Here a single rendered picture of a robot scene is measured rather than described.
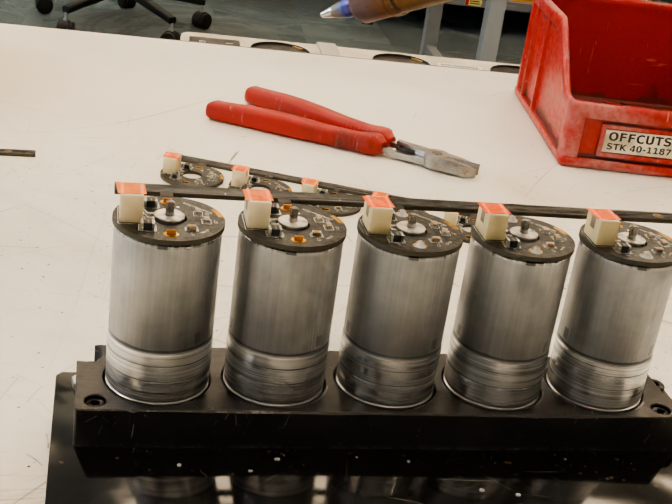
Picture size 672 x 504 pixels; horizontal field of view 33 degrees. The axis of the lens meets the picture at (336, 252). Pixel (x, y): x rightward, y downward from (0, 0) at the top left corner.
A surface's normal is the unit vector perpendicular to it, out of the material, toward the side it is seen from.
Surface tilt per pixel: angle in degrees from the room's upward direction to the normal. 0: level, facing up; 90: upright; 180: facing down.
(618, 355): 90
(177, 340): 90
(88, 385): 0
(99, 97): 0
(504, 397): 90
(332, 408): 0
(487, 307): 90
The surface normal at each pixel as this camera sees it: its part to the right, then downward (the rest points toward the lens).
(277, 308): -0.13, 0.39
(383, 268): -0.46, 0.31
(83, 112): 0.13, -0.91
